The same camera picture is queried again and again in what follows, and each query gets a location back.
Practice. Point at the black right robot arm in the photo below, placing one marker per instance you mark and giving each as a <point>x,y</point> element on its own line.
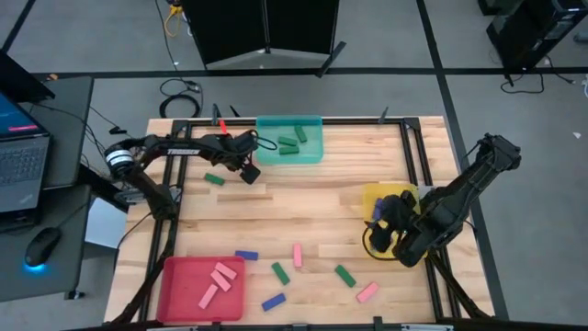
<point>464,193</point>

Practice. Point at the black flat panel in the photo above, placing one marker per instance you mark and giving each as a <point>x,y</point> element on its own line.
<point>18,78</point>

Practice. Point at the black side desk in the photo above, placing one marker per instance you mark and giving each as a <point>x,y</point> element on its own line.
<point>69,128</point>

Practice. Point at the black screen foot bar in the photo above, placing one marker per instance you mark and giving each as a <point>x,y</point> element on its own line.
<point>330,60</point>

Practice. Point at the grey laptop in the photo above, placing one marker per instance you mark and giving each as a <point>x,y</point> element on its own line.
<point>23,165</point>

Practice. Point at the red clip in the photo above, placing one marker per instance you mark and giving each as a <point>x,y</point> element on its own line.
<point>223,127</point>

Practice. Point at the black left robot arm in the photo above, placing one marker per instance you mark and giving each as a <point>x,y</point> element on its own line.
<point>184,151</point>

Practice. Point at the teal plastic bin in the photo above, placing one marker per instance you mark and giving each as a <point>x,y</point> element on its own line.
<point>308,154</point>

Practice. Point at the red plastic bin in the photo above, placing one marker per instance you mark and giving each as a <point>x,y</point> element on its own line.
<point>184,294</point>

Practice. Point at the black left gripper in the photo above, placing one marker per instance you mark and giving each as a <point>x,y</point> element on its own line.
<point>234,149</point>

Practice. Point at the yellow plastic bin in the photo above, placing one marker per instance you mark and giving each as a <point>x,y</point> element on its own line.
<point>372,193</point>

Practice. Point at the black computer mouse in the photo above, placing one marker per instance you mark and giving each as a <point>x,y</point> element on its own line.
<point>42,246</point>

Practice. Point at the blue wooden block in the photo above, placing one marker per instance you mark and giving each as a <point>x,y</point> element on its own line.
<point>246,255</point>
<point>377,209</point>
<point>274,302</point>

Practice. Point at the black screen panel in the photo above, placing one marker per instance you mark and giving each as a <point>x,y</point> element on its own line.
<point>229,27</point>
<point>303,25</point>

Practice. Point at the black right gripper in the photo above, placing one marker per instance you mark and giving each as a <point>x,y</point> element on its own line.
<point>399,210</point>

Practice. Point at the pink wooden block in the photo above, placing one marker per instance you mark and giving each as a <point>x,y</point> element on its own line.
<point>297,255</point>
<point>225,270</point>
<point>221,280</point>
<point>367,292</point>
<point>208,296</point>

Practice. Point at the black computer tower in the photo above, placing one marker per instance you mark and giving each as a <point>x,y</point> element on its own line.
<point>528,32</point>

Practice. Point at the black aluminium table frame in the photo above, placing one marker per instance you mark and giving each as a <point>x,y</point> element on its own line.
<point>367,122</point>

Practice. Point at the green wooden block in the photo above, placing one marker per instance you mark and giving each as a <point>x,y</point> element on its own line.
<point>345,276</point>
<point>280,273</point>
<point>214,179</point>
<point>301,133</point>
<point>288,141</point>
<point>289,150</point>

